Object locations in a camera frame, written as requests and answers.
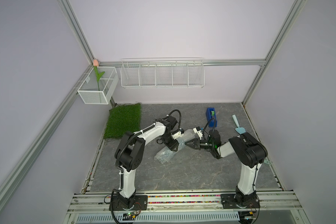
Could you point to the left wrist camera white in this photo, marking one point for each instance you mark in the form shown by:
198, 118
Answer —
177, 134

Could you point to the white vent grille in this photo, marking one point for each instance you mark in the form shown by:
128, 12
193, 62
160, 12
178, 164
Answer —
160, 217

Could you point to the white mesh box basket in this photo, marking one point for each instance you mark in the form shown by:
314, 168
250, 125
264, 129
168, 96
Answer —
88, 90

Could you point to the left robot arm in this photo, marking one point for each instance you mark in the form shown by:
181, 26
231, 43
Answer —
130, 152

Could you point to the clear bubble wrap sheet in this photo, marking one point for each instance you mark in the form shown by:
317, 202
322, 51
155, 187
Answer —
167, 153

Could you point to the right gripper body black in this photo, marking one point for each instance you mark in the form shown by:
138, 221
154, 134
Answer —
205, 145

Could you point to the teal plastic trowel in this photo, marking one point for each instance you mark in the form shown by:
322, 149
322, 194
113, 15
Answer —
239, 129

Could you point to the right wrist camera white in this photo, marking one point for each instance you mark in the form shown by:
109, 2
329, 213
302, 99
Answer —
198, 131

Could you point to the blue tape dispenser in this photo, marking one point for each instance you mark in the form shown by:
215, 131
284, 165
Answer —
211, 117

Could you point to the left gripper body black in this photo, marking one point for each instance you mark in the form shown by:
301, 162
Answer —
169, 141

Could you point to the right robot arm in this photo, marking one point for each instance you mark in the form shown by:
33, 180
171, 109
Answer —
251, 154

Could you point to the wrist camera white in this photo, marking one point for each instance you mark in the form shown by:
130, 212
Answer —
177, 134
198, 131

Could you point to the green artificial grass mat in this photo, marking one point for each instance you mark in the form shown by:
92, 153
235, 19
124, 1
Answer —
122, 119

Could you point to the pink artificial tulip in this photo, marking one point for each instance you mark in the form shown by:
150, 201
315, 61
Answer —
98, 74

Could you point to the white wire wall basket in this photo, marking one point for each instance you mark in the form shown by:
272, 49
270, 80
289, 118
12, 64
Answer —
168, 72

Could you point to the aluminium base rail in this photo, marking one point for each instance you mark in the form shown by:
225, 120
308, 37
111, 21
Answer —
186, 202

